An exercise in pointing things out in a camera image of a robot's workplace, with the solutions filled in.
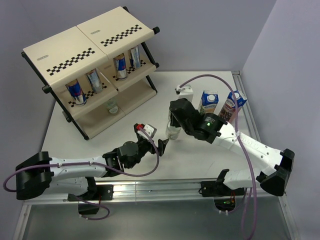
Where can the beige three-tier shelf rack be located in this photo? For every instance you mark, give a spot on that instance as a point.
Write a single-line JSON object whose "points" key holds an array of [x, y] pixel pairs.
{"points": [[93, 44]]}

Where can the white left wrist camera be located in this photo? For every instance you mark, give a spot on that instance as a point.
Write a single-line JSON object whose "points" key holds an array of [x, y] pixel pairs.
{"points": [[145, 131]]}

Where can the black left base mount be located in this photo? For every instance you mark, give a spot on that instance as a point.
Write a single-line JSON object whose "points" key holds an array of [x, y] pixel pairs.
{"points": [[90, 202]]}

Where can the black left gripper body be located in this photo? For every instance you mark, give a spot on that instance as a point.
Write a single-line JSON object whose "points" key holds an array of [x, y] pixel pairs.
{"points": [[143, 147]]}

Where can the aluminium rail frame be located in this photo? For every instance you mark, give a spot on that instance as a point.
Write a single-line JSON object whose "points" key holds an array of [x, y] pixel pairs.
{"points": [[161, 201]]}

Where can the red grape juice carton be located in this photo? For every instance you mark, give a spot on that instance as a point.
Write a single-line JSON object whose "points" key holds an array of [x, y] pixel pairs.
{"points": [[231, 106]]}

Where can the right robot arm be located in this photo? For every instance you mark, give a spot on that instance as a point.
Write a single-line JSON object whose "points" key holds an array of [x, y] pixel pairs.
{"points": [[269, 167]]}

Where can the pineapple juice carton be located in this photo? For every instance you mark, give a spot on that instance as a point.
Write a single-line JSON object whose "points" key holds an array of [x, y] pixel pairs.
{"points": [[208, 102]]}

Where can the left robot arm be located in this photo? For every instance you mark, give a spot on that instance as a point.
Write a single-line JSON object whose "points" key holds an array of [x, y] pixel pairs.
{"points": [[44, 174]]}

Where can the energy drink can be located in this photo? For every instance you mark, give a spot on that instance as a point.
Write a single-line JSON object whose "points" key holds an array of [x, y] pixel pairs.
{"points": [[120, 66], [94, 80], [76, 92], [134, 57]]}

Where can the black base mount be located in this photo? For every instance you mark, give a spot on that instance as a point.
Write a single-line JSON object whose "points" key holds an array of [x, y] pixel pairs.
{"points": [[90, 202], [225, 199]]}

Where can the glass bottle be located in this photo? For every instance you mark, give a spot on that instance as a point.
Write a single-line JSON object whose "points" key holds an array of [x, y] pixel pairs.
{"points": [[112, 106], [173, 127]]}

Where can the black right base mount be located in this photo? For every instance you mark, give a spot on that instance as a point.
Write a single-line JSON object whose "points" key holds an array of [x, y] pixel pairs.
{"points": [[225, 199]]}

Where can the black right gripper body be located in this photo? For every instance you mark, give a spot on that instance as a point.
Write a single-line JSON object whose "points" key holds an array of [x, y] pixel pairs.
{"points": [[175, 122]]}

